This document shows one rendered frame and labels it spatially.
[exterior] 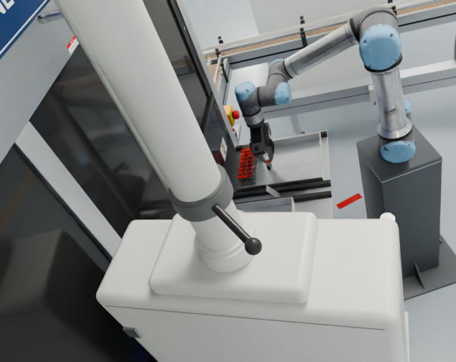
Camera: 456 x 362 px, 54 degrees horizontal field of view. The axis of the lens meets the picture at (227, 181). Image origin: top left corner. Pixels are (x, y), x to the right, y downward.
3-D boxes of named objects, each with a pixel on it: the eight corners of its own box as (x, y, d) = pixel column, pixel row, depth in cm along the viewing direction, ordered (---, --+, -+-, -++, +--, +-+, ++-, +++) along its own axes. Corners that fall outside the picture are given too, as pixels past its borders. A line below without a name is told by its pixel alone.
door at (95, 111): (161, 296, 114) (22, 121, 75) (191, 169, 146) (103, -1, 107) (164, 296, 114) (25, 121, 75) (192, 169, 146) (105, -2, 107)
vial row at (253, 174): (250, 184, 180) (248, 177, 177) (253, 154, 192) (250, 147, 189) (256, 184, 179) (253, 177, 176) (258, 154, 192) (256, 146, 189)
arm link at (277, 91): (289, 71, 158) (259, 76, 161) (286, 90, 150) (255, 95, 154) (294, 89, 163) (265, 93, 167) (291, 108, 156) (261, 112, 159)
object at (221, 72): (221, 151, 207) (210, 126, 197) (190, 156, 212) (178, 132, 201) (235, 70, 254) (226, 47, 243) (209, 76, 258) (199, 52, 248)
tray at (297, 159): (238, 194, 179) (235, 188, 177) (244, 150, 197) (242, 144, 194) (323, 183, 169) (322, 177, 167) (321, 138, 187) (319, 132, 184)
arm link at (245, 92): (253, 90, 153) (230, 94, 156) (261, 115, 160) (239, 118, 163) (257, 77, 158) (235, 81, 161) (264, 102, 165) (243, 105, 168)
